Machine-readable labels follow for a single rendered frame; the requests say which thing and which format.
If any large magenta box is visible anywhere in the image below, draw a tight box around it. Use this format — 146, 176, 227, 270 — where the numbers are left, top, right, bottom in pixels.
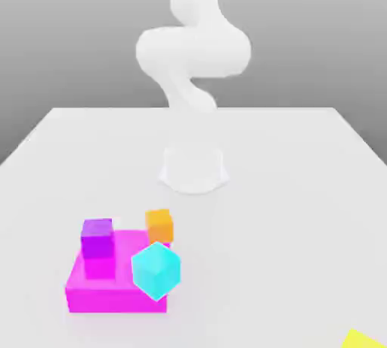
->
64, 228, 171, 315

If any small magenta cube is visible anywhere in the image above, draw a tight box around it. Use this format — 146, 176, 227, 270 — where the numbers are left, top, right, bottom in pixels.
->
83, 255, 116, 281

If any small yellow cube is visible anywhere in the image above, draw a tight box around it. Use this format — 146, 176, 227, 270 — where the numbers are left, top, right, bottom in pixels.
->
341, 328, 387, 348

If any small purple cube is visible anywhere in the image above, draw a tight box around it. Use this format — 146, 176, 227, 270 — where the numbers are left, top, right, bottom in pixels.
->
80, 218, 116, 260

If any small cyan cube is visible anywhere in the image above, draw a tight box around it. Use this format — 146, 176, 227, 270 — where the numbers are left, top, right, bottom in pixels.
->
131, 241, 182, 303

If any small orange cube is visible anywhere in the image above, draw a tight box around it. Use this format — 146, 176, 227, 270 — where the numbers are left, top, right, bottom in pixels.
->
144, 208, 175, 246

